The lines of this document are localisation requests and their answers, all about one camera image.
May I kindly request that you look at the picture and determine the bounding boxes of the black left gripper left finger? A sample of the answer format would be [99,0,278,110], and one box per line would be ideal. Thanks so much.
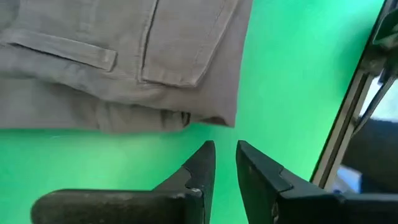
[30,139,216,224]

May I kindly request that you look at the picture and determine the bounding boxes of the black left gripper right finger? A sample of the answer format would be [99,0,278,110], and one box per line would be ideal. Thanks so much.
[235,139,398,224]

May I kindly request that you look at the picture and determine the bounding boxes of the dark grey garment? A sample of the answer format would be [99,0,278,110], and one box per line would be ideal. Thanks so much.
[0,0,254,134]

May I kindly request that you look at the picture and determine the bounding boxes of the green table mat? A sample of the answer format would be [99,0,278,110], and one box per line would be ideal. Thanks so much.
[0,0,386,224]

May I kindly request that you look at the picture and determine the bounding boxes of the black aluminium table frame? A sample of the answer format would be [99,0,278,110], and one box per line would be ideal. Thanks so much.
[310,0,398,191]

